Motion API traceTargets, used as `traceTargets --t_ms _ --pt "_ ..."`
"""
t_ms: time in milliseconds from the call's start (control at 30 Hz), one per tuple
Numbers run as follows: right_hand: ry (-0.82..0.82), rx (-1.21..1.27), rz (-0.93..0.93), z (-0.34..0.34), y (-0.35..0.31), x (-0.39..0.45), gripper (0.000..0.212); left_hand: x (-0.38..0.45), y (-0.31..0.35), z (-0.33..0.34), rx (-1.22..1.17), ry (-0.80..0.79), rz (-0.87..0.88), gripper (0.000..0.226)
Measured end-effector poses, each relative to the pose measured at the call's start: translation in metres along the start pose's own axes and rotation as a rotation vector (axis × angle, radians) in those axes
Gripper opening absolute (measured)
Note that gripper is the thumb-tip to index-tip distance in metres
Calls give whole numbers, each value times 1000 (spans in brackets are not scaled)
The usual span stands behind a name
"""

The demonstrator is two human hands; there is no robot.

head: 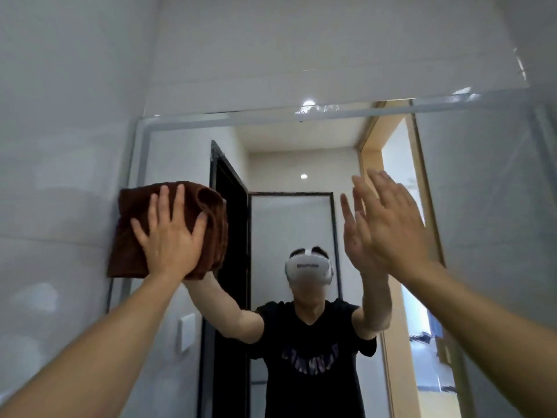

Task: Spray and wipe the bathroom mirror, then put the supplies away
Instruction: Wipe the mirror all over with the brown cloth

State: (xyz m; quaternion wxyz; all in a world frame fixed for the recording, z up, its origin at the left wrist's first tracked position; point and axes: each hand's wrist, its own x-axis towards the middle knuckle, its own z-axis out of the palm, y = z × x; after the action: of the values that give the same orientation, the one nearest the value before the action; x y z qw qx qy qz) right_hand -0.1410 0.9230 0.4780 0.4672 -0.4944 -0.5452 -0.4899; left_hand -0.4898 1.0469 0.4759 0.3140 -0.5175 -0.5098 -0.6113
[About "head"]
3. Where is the person's left forearm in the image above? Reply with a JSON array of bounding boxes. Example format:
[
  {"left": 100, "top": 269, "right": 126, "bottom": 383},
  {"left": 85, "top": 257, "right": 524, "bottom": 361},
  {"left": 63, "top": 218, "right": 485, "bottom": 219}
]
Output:
[{"left": 0, "top": 272, "right": 182, "bottom": 418}]

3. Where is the person's left hand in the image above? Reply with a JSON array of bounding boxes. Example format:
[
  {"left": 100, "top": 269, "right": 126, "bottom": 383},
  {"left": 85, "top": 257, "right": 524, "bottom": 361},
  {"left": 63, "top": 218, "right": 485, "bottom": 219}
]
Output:
[{"left": 130, "top": 183, "right": 209, "bottom": 284}]

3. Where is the person's right forearm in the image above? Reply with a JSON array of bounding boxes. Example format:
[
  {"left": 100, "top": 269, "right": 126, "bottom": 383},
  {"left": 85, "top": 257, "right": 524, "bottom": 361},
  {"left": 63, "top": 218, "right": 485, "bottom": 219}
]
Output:
[{"left": 402, "top": 261, "right": 557, "bottom": 418}]

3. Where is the person's right hand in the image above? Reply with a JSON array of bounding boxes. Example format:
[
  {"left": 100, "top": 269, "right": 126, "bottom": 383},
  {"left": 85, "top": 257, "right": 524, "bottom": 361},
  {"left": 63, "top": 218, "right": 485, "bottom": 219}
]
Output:
[{"left": 351, "top": 168, "right": 436, "bottom": 284}]

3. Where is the wall mirror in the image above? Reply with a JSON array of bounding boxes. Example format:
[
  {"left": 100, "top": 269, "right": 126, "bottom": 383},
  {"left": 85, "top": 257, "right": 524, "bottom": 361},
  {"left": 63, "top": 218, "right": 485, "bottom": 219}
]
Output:
[{"left": 106, "top": 87, "right": 557, "bottom": 418}]

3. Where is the brown microfibre cloth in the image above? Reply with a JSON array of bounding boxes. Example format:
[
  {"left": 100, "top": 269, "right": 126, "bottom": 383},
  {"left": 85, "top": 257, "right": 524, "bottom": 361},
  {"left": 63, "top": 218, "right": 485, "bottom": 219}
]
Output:
[{"left": 106, "top": 181, "right": 230, "bottom": 282}]

